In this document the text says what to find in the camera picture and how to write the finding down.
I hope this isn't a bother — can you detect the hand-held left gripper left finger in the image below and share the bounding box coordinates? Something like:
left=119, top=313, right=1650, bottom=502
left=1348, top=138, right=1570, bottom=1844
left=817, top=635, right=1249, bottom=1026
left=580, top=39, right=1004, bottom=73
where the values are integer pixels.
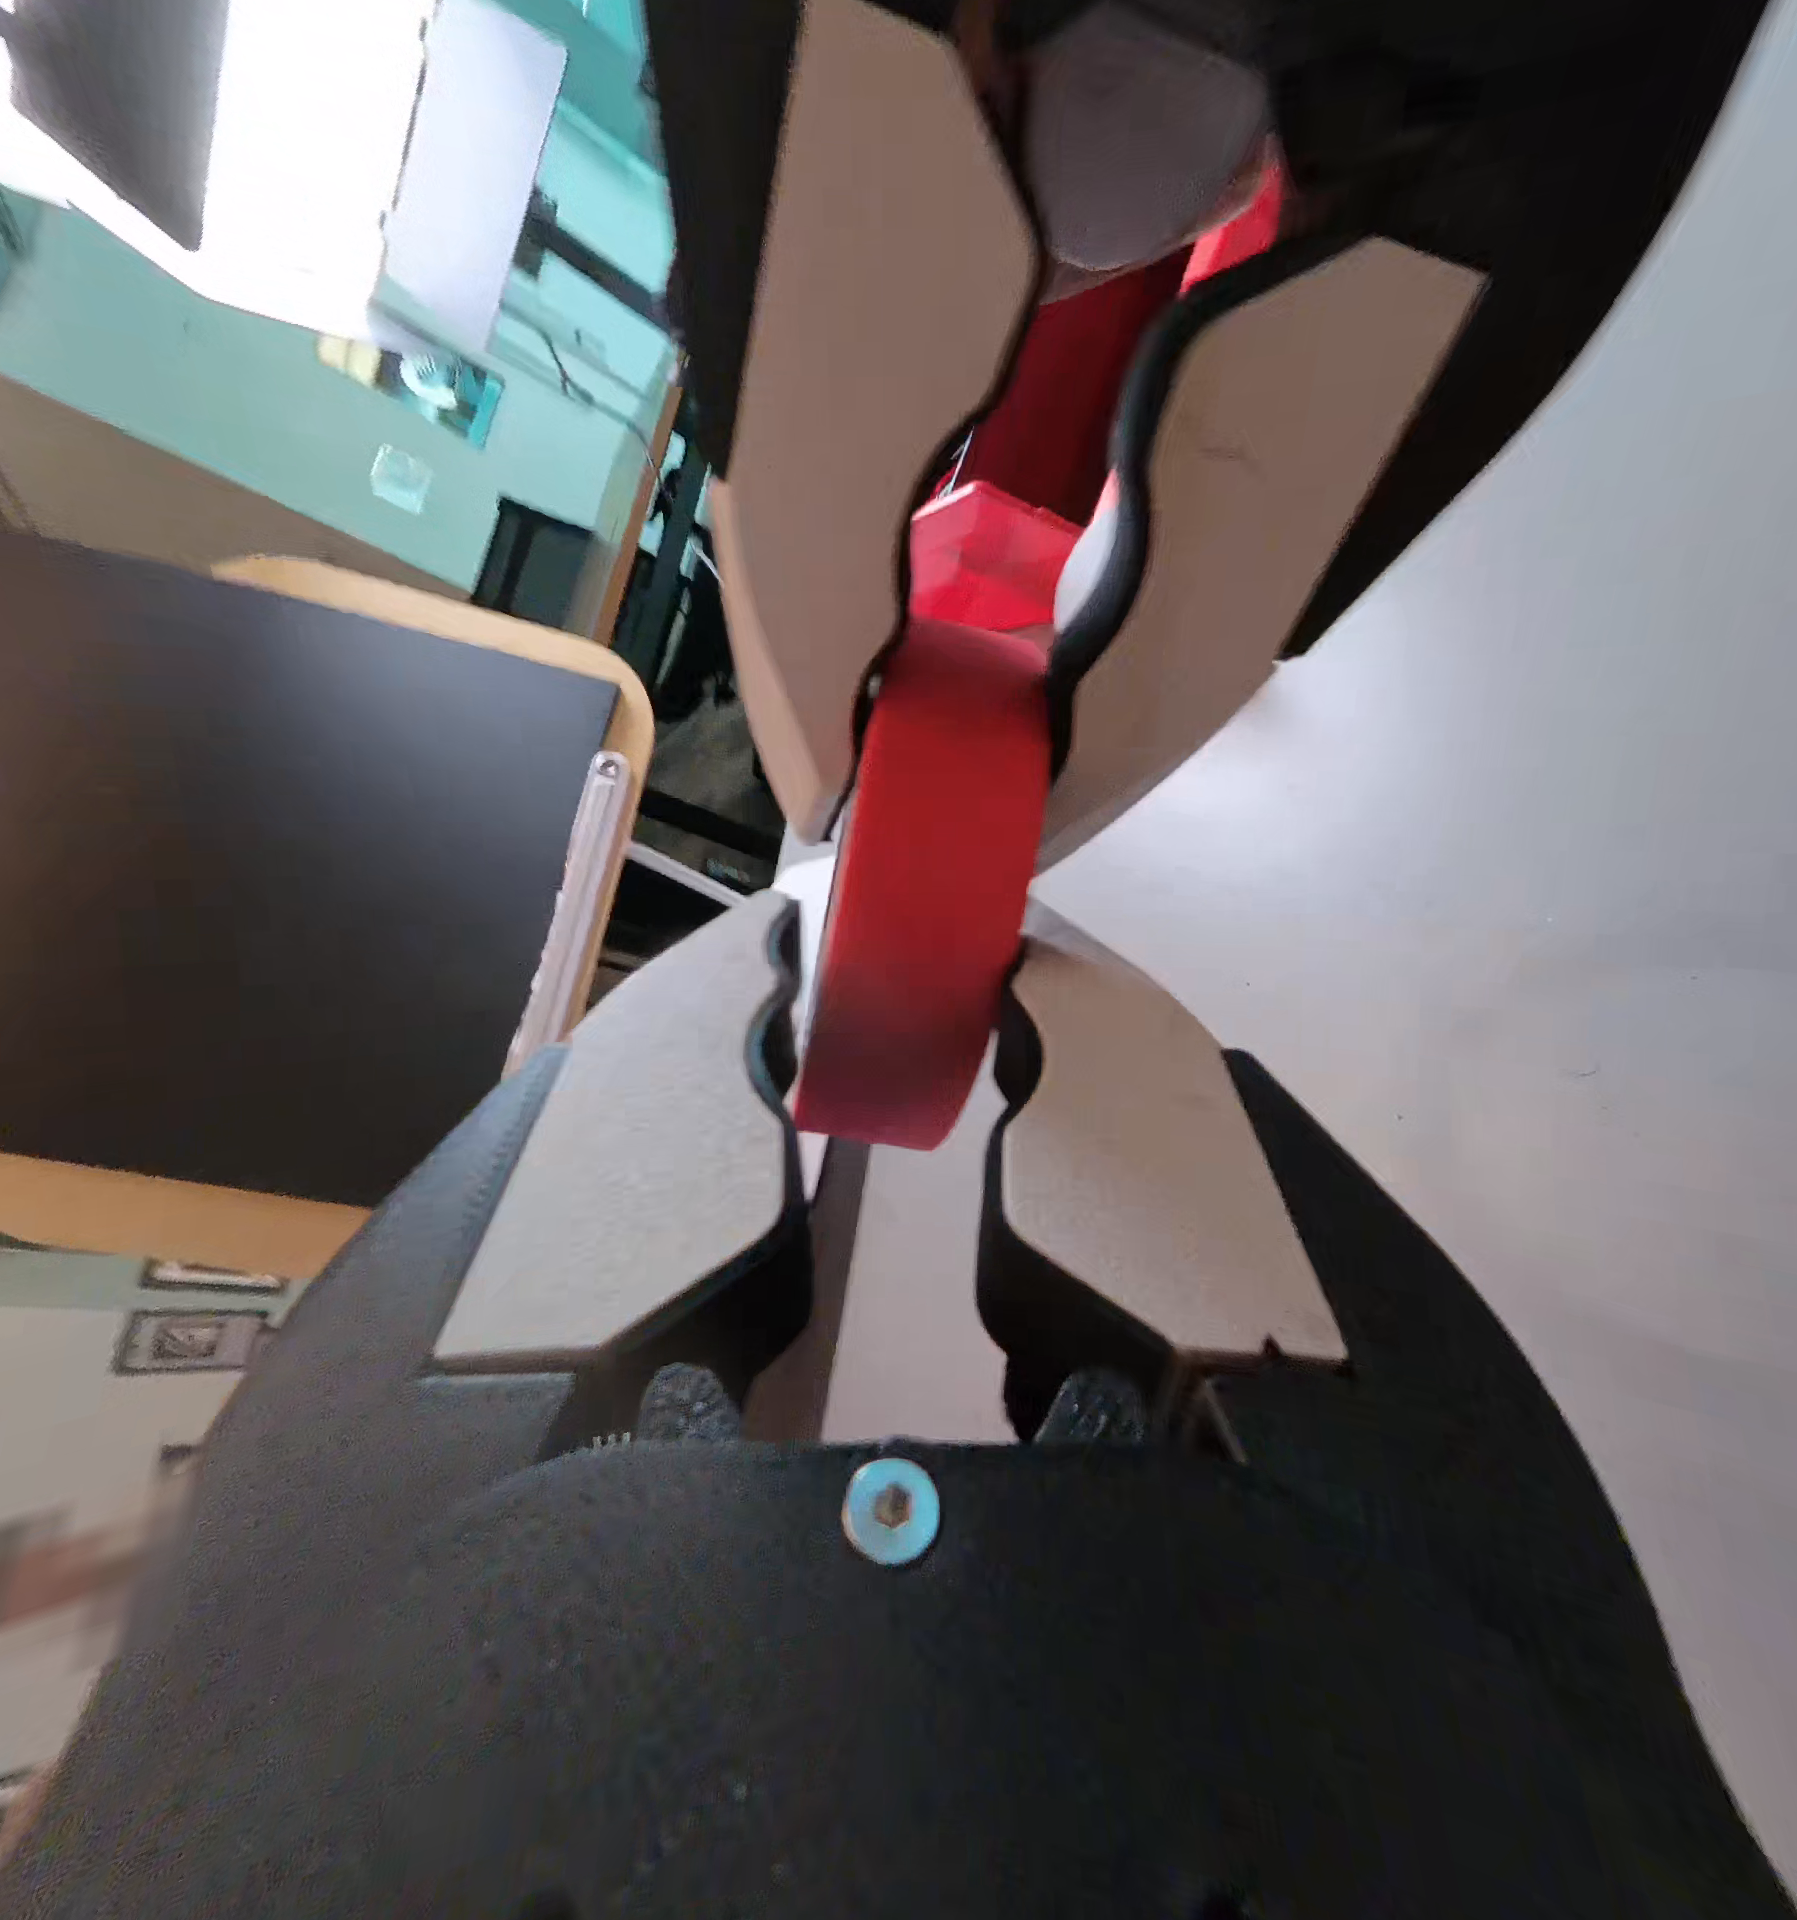
left=434, top=892, right=813, bottom=1373

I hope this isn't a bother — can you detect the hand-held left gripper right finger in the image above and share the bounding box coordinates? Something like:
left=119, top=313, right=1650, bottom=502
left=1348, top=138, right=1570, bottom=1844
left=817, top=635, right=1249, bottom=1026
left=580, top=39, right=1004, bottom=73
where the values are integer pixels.
left=981, top=934, right=1348, bottom=1363

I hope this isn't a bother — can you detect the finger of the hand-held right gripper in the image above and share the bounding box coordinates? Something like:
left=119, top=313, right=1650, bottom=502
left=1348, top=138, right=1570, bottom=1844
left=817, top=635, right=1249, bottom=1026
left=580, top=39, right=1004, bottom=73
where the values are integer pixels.
left=1045, top=232, right=1487, bottom=879
left=710, top=0, right=1045, bottom=843

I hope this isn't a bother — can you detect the red plastic bin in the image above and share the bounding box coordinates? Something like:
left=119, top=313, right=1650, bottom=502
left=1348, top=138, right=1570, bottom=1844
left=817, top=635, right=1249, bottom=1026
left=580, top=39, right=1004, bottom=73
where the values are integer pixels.
left=906, top=169, right=1296, bottom=635

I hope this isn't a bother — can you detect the red tape roll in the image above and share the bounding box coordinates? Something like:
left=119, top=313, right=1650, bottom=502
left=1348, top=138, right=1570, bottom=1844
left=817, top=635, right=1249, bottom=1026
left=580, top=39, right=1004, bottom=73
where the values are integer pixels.
left=797, top=624, right=1057, bottom=1156

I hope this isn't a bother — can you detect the wooden board with black sheet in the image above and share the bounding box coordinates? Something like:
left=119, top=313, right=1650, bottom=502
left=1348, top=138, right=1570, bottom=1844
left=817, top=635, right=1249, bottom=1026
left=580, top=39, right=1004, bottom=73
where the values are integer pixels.
left=0, top=517, right=657, bottom=1287

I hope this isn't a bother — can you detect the studio light panel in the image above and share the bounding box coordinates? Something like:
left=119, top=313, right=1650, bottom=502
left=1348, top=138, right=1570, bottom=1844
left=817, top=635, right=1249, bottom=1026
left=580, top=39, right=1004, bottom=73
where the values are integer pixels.
left=0, top=0, right=571, bottom=360

